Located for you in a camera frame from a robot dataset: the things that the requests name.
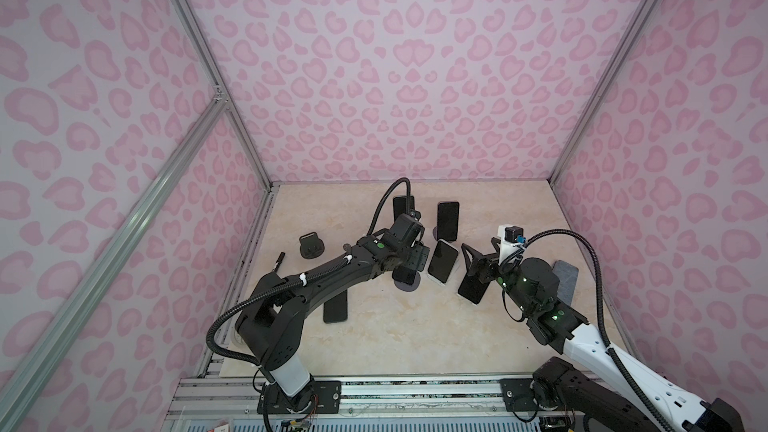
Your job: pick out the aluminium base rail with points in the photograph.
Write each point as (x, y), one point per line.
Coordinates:
(363, 403)

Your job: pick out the purple-grey round stand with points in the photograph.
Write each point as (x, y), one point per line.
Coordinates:
(407, 287)

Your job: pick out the aluminium frame post left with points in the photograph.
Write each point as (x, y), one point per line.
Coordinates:
(200, 44)

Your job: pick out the aluminium frame post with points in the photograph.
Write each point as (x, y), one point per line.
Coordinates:
(200, 44)
(628, 41)

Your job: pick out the black round stand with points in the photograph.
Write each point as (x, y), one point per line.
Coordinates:
(311, 246)

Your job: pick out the grey round stand back right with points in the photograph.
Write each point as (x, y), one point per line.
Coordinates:
(443, 233)

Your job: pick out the black phone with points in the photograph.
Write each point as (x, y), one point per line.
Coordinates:
(404, 274)
(403, 205)
(443, 261)
(448, 214)
(335, 310)
(472, 288)

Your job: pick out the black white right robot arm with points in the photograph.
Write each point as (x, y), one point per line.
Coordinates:
(590, 374)

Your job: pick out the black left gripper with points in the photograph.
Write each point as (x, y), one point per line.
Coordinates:
(420, 256)

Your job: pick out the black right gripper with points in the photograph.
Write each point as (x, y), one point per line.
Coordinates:
(491, 263)

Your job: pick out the aluminium frame post right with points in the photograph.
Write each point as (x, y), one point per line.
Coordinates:
(628, 41)

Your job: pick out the aluminium diagonal frame bar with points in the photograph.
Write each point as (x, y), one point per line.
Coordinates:
(39, 365)

